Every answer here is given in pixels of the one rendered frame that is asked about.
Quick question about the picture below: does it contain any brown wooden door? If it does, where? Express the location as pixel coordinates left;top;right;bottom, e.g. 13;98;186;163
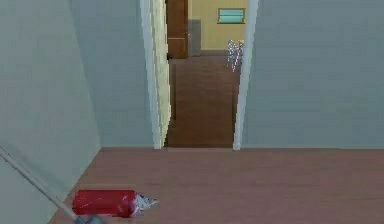
166;0;190;60

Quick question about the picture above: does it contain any cream open room door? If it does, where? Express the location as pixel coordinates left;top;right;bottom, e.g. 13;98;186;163
150;0;172;149

